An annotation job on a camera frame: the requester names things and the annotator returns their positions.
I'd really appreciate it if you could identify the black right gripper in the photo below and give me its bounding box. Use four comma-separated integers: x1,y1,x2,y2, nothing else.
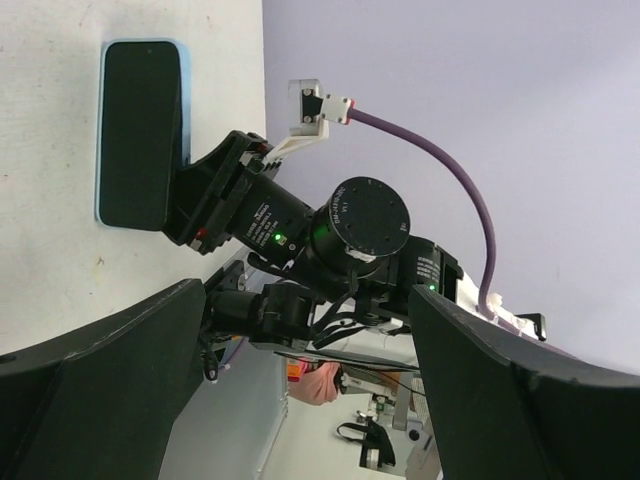
163,131,313,260

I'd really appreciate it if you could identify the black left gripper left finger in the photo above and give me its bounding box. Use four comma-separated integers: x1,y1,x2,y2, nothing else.
1,279,205,479

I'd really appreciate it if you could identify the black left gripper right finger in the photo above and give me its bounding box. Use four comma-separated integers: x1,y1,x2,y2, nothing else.
409,286,639,479

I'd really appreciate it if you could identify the light blue phone case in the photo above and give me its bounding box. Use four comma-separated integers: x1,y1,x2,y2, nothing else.
94,38,190,231

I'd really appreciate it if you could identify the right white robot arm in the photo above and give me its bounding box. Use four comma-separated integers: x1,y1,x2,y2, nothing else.
163,131,481,370

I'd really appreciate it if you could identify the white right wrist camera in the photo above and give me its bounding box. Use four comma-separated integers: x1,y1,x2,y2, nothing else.
263,79,355,166

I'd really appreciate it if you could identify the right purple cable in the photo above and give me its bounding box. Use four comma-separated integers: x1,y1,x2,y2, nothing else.
349,107,499,311

